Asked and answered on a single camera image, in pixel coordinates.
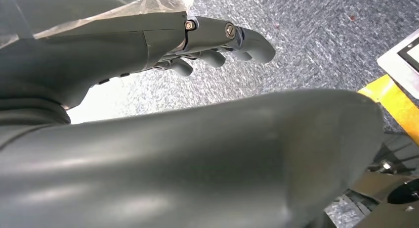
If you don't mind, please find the clear plastic film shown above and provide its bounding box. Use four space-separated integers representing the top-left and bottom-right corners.
0 0 197 49

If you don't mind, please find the ribbed grey left arm sleeve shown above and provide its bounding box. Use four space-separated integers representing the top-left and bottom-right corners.
0 97 71 148

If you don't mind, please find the yellow strip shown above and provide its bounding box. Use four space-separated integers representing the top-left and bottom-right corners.
357 74 419 145

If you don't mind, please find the white plate with black panel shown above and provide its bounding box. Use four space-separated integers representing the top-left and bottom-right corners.
376 28 419 99

